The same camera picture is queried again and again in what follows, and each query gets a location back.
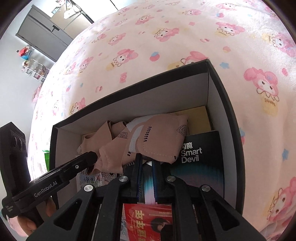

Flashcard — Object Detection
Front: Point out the pink face mask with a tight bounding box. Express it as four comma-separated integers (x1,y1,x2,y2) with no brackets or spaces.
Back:
77,120,130,175

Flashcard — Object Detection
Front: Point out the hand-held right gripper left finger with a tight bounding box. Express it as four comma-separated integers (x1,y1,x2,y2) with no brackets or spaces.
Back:
26,153,144,241

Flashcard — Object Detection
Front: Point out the grey wardrobe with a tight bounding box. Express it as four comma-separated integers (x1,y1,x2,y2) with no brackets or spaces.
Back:
15,5,94,63

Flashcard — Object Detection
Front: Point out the black rainbow screen protector box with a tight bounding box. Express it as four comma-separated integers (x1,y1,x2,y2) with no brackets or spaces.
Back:
141,130,225,205

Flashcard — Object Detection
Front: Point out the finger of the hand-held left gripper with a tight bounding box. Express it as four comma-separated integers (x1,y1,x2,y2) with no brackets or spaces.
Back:
67,151,99,183

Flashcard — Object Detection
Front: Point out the yellow flat packet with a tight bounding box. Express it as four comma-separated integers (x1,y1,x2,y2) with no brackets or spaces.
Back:
172,105,212,136

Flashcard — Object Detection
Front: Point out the red printed packet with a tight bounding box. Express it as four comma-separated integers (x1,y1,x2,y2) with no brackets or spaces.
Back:
120,203,174,241

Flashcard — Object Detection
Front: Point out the cartoon diamond painting kit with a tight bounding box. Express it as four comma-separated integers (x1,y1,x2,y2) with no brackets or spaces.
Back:
79,170,116,193

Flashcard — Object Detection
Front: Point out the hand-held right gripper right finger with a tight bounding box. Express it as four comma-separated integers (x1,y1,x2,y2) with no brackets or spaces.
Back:
151,160,266,241

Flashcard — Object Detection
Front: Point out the black cardboard box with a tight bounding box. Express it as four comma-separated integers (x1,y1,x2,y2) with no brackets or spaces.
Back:
50,59,245,218

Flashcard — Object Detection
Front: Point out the person's left hand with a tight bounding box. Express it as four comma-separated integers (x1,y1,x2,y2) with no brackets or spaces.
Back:
17,197,59,237

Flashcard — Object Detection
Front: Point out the pink cloth pouch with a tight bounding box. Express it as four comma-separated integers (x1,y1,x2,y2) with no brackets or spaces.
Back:
126,114,189,165

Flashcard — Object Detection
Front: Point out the green snack packet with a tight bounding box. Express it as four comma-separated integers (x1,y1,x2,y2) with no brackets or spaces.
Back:
42,149,51,172

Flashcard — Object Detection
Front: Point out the white wire shelf rack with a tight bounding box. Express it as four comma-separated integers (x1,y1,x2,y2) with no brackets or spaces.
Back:
18,45,50,81

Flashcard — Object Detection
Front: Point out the pink cartoon printed blanket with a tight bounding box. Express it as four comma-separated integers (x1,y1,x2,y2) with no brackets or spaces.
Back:
28,0,296,241

